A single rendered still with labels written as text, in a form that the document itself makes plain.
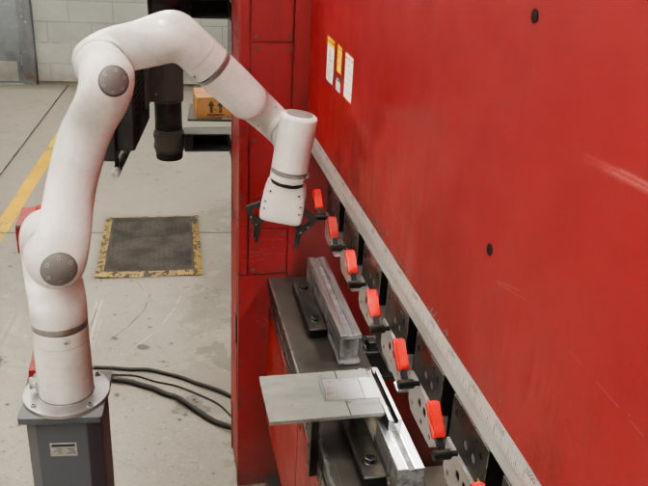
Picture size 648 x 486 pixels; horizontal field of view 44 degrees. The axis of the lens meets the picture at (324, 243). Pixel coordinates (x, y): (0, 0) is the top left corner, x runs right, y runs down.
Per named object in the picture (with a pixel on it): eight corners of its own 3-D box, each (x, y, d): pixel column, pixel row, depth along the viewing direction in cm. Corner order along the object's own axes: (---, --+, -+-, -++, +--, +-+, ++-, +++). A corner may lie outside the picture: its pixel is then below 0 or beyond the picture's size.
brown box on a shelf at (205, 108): (189, 105, 422) (189, 82, 417) (238, 106, 425) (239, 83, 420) (187, 121, 395) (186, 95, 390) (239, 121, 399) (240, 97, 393)
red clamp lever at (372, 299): (364, 287, 167) (371, 332, 163) (384, 286, 168) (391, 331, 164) (363, 291, 169) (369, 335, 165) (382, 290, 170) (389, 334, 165)
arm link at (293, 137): (265, 158, 185) (278, 175, 178) (275, 104, 180) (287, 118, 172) (299, 160, 189) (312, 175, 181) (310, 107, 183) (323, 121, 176)
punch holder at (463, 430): (441, 472, 137) (451, 392, 130) (487, 468, 139) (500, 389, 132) (472, 537, 124) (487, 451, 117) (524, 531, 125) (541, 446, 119)
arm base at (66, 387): (13, 420, 172) (3, 346, 165) (32, 371, 189) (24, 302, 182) (103, 418, 174) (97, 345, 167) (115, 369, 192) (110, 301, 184)
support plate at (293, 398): (258, 380, 192) (258, 376, 192) (364, 371, 198) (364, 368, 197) (269, 425, 176) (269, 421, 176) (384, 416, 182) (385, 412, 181)
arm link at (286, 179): (310, 166, 187) (308, 177, 188) (273, 158, 187) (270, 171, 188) (309, 178, 179) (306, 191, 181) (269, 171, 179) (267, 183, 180)
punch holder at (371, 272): (358, 305, 190) (363, 241, 184) (391, 303, 192) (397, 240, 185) (373, 337, 177) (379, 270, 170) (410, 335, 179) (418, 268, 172)
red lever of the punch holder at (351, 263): (343, 248, 185) (349, 286, 181) (361, 247, 186) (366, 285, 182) (342, 251, 187) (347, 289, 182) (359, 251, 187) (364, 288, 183)
